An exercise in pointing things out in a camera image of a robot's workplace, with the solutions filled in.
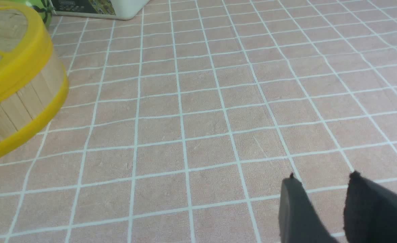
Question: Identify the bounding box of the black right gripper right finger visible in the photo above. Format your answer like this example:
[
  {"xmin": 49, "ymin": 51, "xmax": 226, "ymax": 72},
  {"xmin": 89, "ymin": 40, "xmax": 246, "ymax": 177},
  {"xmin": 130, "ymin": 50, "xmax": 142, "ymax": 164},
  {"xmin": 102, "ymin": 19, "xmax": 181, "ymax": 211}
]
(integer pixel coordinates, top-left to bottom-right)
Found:
[{"xmin": 343, "ymin": 171, "xmax": 397, "ymax": 243}]

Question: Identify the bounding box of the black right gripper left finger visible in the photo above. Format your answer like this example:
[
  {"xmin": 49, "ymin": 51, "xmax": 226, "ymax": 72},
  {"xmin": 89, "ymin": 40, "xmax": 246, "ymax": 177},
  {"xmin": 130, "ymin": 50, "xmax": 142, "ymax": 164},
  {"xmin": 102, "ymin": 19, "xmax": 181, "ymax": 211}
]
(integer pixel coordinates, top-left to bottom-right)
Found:
[{"xmin": 278, "ymin": 173, "xmax": 337, "ymax": 243}]

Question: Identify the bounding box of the yellow bamboo steamer basket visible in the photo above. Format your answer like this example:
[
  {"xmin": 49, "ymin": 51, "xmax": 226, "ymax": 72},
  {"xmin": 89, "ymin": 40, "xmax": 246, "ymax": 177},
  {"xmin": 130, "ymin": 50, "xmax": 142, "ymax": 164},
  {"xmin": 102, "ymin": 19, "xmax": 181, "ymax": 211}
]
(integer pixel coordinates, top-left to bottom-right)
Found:
[{"xmin": 0, "ymin": 0, "xmax": 69, "ymax": 157}]

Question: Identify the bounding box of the green lidded white storage box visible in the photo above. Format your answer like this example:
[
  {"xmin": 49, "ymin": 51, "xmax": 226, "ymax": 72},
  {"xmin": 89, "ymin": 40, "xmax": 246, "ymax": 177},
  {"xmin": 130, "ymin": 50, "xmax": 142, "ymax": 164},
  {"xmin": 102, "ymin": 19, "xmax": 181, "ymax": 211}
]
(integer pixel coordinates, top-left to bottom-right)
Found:
[{"xmin": 49, "ymin": 0, "xmax": 150, "ymax": 20}]

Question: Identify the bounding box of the green toy watermelon ball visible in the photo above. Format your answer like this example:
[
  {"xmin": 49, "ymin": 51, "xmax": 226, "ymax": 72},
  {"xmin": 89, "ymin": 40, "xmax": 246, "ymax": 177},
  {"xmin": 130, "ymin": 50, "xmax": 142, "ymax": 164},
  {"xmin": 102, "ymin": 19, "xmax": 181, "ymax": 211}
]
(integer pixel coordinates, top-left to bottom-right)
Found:
[{"xmin": 25, "ymin": 0, "xmax": 53, "ymax": 29}]

